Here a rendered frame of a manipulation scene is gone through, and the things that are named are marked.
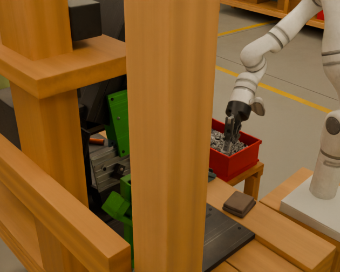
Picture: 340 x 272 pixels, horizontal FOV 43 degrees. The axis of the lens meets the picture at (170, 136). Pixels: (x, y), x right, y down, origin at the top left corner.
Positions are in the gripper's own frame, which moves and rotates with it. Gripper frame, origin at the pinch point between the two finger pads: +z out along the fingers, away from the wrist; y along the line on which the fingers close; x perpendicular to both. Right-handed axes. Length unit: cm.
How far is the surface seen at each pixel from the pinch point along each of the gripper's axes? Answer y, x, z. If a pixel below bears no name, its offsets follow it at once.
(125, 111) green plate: 5.1, -34.4, -3.4
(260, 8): -435, -143, -400
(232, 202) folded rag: -21.2, 1.1, 10.7
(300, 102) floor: -283, -25, -166
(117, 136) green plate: 3.4, -34.9, 4.7
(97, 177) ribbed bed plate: 0.7, -37.6, 18.8
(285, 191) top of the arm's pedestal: -43.8, 13.6, -3.3
